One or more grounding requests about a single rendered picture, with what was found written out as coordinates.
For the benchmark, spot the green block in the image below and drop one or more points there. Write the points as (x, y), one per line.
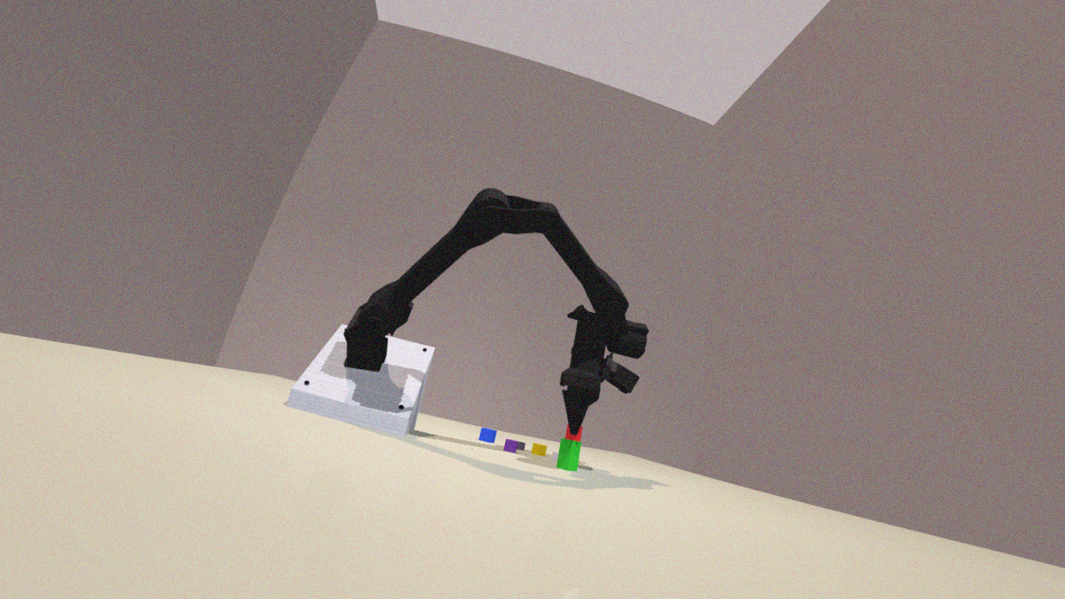
(567, 462)
(570, 447)

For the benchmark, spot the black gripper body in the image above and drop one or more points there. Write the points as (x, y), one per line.
(584, 374)

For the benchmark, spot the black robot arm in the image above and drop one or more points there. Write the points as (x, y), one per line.
(491, 213)

